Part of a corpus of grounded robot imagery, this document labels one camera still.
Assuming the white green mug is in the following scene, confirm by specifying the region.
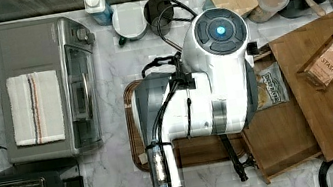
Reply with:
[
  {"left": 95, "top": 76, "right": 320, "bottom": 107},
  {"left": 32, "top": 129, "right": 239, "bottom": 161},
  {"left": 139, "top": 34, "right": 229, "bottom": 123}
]
[{"left": 112, "top": 2, "right": 147, "bottom": 46}]

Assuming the wooden drawer with black handle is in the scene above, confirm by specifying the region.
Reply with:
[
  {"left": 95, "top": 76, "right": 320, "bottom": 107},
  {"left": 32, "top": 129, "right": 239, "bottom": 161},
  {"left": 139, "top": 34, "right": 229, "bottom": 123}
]
[{"left": 208, "top": 45, "right": 326, "bottom": 187}]

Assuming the blue bottle white cap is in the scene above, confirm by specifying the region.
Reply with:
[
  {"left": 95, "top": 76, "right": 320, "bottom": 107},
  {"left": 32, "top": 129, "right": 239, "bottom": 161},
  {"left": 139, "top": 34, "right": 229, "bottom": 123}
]
[{"left": 84, "top": 0, "right": 113, "bottom": 26}]

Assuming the white striped towel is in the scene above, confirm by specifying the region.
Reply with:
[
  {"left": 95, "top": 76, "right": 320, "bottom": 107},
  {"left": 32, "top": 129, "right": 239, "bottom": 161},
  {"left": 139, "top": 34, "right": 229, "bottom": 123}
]
[{"left": 6, "top": 70, "right": 66, "bottom": 147}]

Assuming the silver toaster oven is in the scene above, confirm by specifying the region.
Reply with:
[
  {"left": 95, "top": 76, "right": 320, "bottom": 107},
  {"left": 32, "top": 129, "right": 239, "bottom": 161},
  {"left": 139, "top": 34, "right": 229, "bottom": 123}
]
[{"left": 0, "top": 16, "right": 103, "bottom": 163}]

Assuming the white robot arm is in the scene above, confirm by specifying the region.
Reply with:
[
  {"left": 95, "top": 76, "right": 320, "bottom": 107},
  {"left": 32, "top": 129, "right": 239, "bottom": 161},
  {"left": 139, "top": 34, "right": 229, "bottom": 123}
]
[{"left": 131, "top": 8, "right": 258, "bottom": 187}]

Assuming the wooden tray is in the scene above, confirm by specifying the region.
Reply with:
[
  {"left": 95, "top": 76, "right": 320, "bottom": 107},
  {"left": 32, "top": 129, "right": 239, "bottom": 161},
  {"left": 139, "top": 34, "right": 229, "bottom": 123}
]
[{"left": 119, "top": 64, "right": 249, "bottom": 176}]

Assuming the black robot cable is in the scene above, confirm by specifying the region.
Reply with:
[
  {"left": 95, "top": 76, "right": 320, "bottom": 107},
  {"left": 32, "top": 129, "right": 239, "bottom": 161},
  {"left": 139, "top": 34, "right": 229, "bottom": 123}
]
[{"left": 130, "top": 0, "right": 207, "bottom": 79}]

